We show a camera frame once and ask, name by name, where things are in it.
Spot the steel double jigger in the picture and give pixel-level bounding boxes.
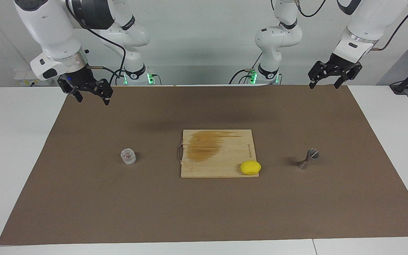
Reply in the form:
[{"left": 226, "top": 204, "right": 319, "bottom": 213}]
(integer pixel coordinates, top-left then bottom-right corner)
[{"left": 296, "top": 148, "right": 320, "bottom": 170}]

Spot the brown table mat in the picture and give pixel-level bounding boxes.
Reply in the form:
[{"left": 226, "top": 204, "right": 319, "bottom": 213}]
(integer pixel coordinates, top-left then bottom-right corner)
[{"left": 0, "top": 85, "right": 408, "bottom": 245}]

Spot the small clear glass cup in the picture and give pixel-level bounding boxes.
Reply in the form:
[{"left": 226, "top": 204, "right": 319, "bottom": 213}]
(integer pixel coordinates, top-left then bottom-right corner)
[{"left": 120, "top": 148, "right": 136, "bottom": 165}]

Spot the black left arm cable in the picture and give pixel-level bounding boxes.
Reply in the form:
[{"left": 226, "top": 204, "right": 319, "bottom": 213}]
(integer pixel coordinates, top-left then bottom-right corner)
[{"left": 296, "top": 0, "right": 408, "bottom": 51}]

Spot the wooden cutting board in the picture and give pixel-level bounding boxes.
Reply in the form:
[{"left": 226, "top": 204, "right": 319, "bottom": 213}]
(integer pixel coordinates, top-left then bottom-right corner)
[{"left": 177, "top": 129, "right": 260, "bottom": 178}]

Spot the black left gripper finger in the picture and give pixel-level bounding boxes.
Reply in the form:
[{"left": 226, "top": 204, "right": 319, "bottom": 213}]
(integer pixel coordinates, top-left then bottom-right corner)
[
  {"left": 334, "top": 63, "right": 363, "bottom": 89},
  {"left": 308, "top": 61, "right": 332, "bottom": 89}
]

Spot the white socket box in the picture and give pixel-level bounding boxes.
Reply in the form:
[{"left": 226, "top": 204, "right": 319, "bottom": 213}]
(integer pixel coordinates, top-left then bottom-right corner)
[{"left": 15, "top": 69, "right": 54, "bottom": 86}]

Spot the black base cable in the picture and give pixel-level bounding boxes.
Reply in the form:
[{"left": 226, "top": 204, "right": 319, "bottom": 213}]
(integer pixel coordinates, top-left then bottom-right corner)
[{"left": 229, "top": 52, "right": 263, "bottom": 85}]

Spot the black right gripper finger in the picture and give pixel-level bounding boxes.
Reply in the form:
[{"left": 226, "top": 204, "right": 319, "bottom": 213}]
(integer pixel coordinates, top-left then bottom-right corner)
[
  {"left": 92, "top": 80, "right": 113, "bottom": 106},
  {"left": 58, "top": 80, "right": 83, "bottom": 102}
]

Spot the yellow lemon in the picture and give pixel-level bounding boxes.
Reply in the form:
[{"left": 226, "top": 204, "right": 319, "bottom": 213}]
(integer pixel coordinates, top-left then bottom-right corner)
[{"left": 240, "top": 160, "right": 262, "bottom": 176}]

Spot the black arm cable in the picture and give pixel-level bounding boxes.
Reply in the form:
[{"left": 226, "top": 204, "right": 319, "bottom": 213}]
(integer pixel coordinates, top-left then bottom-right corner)
[
  {"left": 296, "top": 0, "right": 408, "bottom": 51},
  {"left": 65, "top": 0, "right": 126, "bottom": 85}
]

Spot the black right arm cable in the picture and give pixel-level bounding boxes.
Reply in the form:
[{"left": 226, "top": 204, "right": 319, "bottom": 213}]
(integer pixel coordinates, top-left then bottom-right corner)
[{"left": 65, "top": 0, "right": 126, "bottom": 85}]

